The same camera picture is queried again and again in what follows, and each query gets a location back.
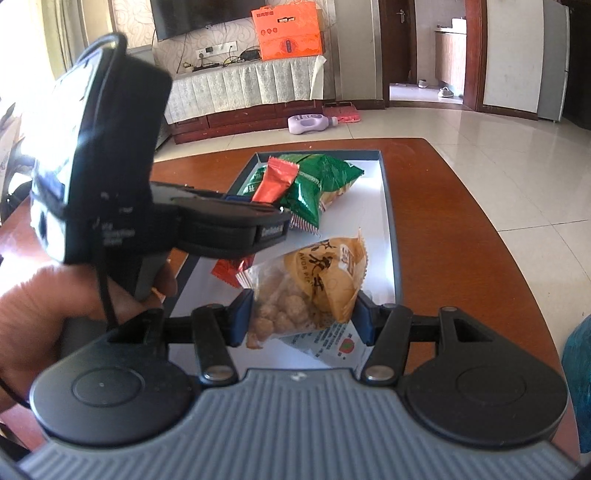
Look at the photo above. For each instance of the dark-rimmed white box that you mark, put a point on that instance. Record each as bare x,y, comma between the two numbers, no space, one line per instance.
374,217

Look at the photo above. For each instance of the white printed snack packet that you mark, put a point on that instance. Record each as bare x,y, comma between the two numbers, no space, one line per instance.
323,345

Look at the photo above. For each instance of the person's left hand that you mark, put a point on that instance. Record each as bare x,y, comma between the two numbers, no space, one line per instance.
51,314

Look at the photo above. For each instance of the green snack packet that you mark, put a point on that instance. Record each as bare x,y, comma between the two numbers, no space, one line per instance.
323,184

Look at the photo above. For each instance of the purple detergent bottle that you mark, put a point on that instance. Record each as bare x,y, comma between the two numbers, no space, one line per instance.
309,123

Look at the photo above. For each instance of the orange-red stick snack packet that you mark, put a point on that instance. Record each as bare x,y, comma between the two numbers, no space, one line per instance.
277,180

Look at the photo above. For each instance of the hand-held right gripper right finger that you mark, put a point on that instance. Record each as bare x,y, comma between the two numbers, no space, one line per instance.
364,323

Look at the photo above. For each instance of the wooden kitchen counter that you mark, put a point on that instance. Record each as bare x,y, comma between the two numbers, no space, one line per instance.
450,55

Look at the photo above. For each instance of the pale curtain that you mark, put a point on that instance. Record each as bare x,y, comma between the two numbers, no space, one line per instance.
69,27

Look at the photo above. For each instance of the orange gift box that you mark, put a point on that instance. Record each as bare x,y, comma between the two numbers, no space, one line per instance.
288,32

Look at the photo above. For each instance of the clear orange fried-ball snack packet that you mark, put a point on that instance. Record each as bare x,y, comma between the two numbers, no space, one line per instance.
318,281

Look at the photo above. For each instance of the black set-top device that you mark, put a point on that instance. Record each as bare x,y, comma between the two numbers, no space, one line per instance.
207,67

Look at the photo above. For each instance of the white wall outlets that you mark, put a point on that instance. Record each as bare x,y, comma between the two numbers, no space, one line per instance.
217,48

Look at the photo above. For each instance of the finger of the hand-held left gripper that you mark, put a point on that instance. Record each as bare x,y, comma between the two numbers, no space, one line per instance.
184,191
231,228

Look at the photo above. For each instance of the pale lace tablecloth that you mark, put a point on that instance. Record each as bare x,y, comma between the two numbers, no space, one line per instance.
240,85

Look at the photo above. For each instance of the black router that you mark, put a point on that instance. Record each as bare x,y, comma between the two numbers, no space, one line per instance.
250,54

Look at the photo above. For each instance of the black flat television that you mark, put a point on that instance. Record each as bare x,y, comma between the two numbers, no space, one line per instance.
207,14

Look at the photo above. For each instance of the silver refrigerator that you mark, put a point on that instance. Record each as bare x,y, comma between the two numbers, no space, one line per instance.
556,60

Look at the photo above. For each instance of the dark wooden television cabinet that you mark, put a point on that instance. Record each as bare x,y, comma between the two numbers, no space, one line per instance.
240,122

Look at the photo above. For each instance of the teal patterned cloth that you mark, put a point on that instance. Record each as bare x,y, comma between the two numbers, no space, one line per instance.
578,383

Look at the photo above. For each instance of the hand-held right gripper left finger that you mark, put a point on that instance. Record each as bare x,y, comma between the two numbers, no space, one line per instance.
241,318

